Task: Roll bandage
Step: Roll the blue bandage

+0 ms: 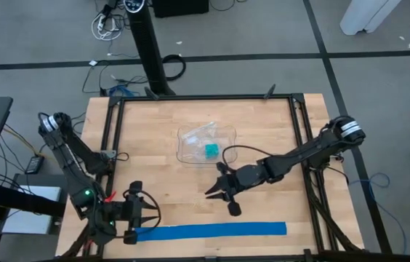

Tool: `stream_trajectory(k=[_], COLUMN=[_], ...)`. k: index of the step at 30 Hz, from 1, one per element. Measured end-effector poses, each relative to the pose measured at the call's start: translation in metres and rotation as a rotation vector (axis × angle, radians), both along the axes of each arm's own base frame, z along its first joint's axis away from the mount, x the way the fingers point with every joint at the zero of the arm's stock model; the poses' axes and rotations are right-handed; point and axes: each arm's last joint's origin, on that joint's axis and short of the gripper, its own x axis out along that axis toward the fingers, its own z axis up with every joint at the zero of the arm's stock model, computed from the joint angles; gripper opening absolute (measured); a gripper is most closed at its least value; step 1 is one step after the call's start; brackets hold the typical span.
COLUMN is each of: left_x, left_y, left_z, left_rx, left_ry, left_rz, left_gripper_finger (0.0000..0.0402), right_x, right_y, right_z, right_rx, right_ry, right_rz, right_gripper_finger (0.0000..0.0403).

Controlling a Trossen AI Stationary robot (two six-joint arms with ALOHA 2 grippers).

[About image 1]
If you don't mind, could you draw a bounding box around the black tower fan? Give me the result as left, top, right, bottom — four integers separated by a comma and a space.
123, 0, 177, 98

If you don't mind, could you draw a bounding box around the blue elastic bandage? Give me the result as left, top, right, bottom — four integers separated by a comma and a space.
134, 221, 288, 242

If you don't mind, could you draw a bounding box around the black aluminium table frame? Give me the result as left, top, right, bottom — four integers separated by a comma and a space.
61, 92, 366, 262

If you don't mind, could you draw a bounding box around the white plastic container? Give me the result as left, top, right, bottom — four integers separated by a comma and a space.
339, 0, 403, 36

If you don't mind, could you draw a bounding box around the black power adapter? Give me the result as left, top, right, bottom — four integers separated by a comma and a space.
25, 155, 45, 175

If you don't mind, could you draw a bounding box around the blue cable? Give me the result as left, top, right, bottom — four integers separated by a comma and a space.
348, 172, 408, 255
107, 85, 135, 98

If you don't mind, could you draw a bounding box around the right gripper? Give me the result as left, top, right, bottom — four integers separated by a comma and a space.
204, 162, 268, 217

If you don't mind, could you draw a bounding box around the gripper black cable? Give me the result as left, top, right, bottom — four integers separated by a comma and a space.
222, 145, 276, 169
116, 188, 162, 239

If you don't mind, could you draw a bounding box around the clear plastic zip bag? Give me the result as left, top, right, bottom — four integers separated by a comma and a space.
181, 122, 225, 162

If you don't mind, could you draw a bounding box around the black coiled cable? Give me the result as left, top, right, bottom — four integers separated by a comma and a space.
161, 53, 188, 82

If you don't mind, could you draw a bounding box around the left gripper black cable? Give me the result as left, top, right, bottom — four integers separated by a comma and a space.
116, 188, 162, 239

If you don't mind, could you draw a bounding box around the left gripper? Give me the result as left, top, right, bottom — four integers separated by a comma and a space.
98, 180, 158, 245

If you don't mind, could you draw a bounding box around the clear plastic tray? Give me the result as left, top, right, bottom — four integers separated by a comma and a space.
175, 124, 238, 164

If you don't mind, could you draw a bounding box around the white box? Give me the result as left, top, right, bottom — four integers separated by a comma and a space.
1, 185, 63, 236

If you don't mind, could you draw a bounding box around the white power strip with cables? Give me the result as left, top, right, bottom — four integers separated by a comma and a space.
91, 12, 123, 41

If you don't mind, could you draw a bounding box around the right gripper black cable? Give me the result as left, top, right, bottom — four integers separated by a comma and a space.
222, 145, 276, 169

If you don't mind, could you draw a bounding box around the black box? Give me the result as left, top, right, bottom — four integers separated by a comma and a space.
152, 0, 210, 19

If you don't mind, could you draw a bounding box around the teal bandage roll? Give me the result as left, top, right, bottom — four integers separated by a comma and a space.
204, 143, 221, 159

